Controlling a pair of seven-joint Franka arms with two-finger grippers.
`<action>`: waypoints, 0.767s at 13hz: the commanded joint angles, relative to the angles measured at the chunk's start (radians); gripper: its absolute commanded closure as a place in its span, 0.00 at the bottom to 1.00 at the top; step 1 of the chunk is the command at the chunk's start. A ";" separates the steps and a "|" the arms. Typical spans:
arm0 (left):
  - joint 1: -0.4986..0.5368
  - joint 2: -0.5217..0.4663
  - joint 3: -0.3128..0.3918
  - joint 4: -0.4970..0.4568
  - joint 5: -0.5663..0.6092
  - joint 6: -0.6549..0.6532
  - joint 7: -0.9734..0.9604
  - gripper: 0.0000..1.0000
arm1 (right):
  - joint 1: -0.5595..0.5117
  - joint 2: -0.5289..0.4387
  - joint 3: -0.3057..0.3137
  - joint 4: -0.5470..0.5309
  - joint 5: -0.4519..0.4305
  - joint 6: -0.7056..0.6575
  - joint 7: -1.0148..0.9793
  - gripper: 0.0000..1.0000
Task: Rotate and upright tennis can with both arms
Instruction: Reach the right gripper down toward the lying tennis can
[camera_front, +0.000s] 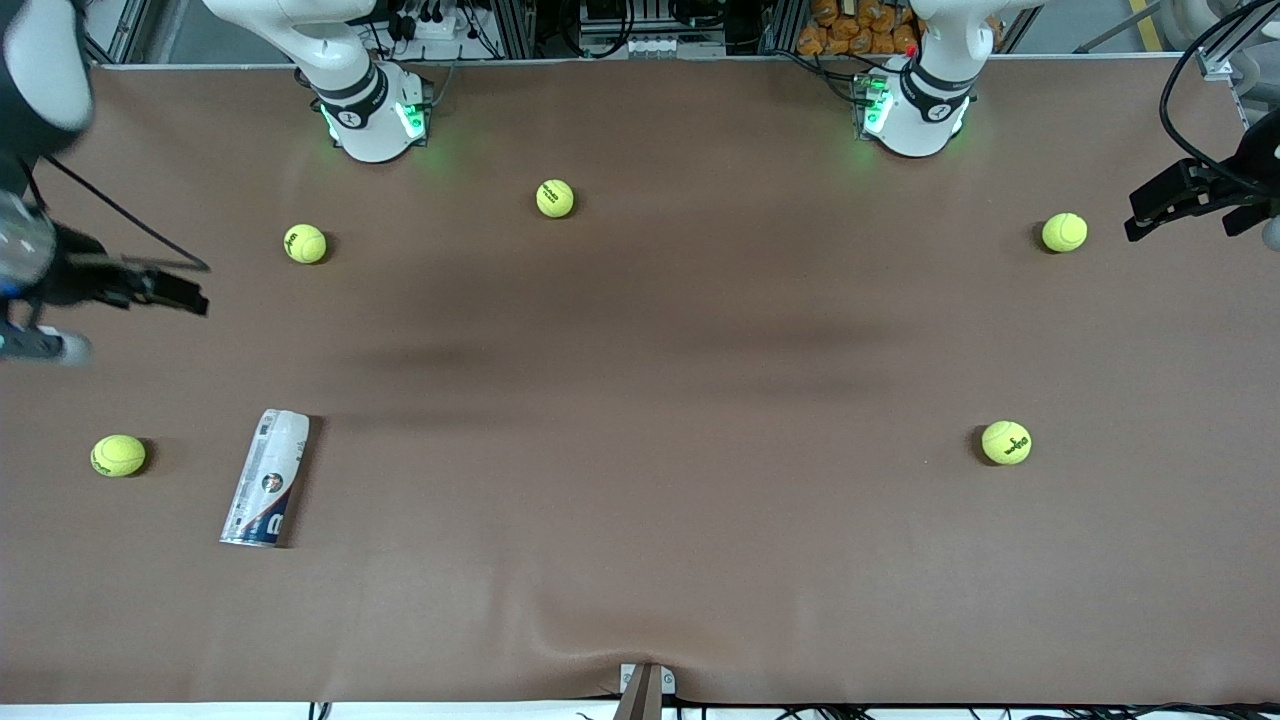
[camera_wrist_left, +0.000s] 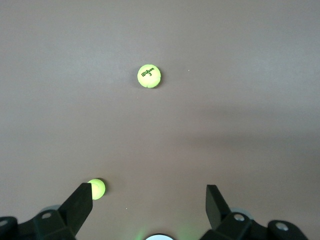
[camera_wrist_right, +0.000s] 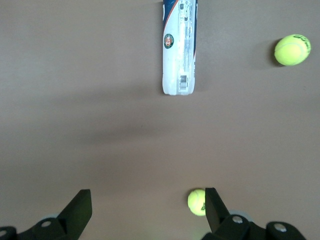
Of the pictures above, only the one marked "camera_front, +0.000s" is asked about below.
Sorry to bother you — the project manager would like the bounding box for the white blue tennis ball can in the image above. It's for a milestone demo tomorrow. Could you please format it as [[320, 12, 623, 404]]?
[[219, 408, 312, 548]]

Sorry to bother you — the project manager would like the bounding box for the orange snack bags pile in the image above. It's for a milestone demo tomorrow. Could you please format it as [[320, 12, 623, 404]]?
[[797, 0, 921, 57]]

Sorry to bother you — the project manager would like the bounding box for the white power strip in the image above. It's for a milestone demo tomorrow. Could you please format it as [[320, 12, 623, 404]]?
[[395, 5, 471, 41]]

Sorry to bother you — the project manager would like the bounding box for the brown table mat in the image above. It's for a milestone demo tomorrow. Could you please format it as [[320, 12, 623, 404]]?
[[0, 55, 1280, 706]]

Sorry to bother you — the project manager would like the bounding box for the white terminal block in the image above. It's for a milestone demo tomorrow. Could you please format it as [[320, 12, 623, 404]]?
[[578, 33, 728, 59]]

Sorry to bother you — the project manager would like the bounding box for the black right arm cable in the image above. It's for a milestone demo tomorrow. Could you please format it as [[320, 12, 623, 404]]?
[[30, 155, 211, 271]]

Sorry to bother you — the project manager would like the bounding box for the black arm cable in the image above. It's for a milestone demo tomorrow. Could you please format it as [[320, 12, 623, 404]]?
[[30, 155, 211, 271], [1158, 0, 1280, 198]]

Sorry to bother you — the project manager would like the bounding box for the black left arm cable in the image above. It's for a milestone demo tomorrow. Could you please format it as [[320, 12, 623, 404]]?
[[1158, 0, 1280, 198]]

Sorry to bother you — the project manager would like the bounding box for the grey flexible duct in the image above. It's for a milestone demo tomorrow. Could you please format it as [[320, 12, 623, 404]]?
[[1160, 0, 1280, 101]]

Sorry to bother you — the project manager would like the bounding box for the aluminium profile frame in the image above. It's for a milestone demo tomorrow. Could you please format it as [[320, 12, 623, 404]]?
[[85, 0, 1280, 101]]

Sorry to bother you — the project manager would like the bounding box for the metal mat clamp bracket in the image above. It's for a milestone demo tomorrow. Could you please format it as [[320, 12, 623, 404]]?
[[612, 662, 677, 720]]

